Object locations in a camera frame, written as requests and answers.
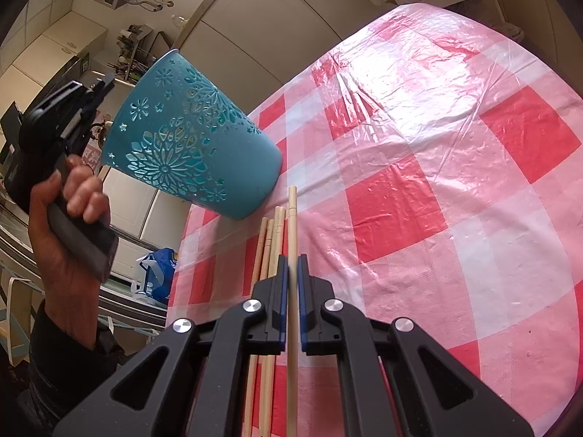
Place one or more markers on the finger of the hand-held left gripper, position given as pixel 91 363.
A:
pixel 102 91

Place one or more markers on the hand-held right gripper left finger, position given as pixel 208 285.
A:
pixel 282 300

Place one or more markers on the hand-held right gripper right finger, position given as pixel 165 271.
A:
pixel 304 305

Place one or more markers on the row of wooden chopsticks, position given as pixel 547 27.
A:
pixel 272 246

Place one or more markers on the single wooden chopstick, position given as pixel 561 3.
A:
pixel 293 223

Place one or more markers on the blue perforated plastic basket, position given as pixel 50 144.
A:
pixel 182 145

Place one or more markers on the person's left forearm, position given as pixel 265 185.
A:
pixel 68 373

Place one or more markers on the person's left hand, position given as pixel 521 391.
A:
pixel 59 273

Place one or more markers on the blue shopping bag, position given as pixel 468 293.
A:
pixel 159 268

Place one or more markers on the red checked plastic tablecloth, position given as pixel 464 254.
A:
pixel 410 191

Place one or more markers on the white and blue folding rack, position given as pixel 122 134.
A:
pixel 13 323

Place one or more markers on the wall utensil rack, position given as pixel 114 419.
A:
pixel 134 50

